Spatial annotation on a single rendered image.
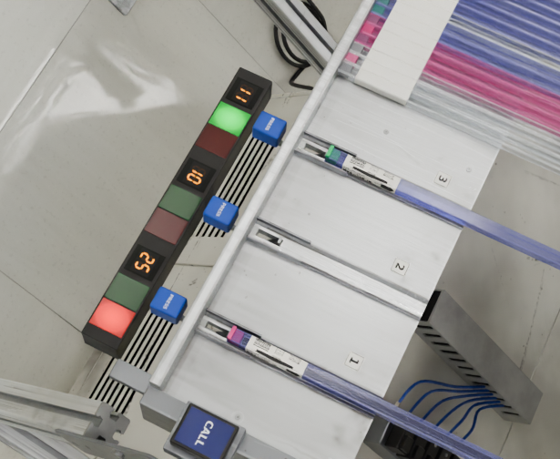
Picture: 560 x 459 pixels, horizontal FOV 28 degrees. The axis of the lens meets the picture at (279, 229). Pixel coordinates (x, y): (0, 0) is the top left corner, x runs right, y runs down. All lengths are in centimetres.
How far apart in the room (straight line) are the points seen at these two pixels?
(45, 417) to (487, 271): 66
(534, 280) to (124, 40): 78
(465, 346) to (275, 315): 43
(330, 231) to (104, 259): 80
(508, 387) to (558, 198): 31
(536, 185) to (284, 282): 63
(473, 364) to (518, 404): 12
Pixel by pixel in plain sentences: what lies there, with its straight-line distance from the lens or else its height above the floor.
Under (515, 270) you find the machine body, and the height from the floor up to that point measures 62.
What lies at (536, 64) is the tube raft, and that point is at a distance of 128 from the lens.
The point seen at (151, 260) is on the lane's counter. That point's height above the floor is 66.
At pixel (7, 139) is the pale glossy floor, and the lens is 182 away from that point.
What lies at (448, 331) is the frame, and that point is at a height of 66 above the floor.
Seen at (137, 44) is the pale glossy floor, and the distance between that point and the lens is 196.
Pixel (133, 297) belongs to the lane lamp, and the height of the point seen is 66.
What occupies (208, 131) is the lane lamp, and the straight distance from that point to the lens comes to 121.
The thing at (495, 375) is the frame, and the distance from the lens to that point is 154.
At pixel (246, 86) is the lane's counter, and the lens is 124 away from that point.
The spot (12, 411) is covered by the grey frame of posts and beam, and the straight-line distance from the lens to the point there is 128.
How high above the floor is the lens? 160
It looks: 48 degrees down
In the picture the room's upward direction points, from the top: 91 degrees clockwise
